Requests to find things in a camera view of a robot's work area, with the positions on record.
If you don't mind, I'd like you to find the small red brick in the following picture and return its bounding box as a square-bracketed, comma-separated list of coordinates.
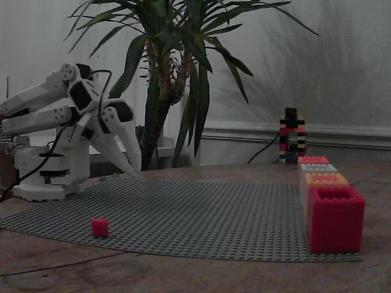
[91, 217, 110, 238]

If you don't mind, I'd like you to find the grey studded baseplate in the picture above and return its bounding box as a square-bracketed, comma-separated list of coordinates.
[0, 174, 363, 263]

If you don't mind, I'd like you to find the multicolour brick tower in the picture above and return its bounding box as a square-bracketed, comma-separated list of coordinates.
[279, 107, 306, 164]

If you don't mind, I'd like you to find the grey plastic toy brick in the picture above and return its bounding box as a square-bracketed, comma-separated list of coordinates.
[299, 164, 338, 211]

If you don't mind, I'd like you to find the orange plastic toy brick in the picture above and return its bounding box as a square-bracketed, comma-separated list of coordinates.
[305, 173, 350, 187]

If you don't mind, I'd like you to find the green palm house plant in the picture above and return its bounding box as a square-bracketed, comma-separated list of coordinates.
[62, 0, 319, 170]

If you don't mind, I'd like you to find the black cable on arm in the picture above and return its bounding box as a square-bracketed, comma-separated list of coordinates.
[90, 69, 112, 120]

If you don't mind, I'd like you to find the black cable at arm base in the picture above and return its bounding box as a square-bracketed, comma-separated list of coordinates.
[0, 125, 73, 203]

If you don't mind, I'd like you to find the thin black cable on table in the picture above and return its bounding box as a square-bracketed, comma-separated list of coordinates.
[0, 251, 132, 277]

